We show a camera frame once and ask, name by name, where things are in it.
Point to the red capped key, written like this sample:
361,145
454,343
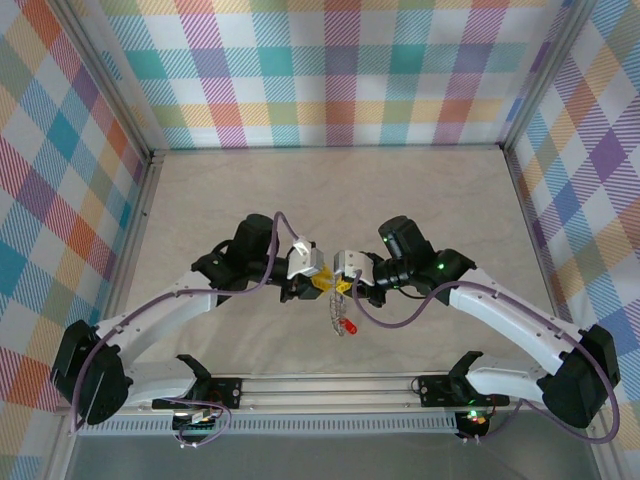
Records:
350,327

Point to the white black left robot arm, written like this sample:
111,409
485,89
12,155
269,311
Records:
160,312

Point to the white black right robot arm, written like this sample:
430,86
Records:
500,315

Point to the right controller board with lights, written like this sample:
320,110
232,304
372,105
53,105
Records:
477,420

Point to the left controller board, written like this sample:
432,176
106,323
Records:
197,419

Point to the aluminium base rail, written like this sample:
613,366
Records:
325,390

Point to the aluminium table side rail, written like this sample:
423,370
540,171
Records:
527,210
140,210

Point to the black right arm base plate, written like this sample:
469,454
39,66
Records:
432,390

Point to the aluminium table end rail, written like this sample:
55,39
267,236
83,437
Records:
325,148

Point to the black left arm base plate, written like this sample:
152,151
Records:
230,392

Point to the aluminium frame post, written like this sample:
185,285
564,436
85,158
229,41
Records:
542,75
107,80

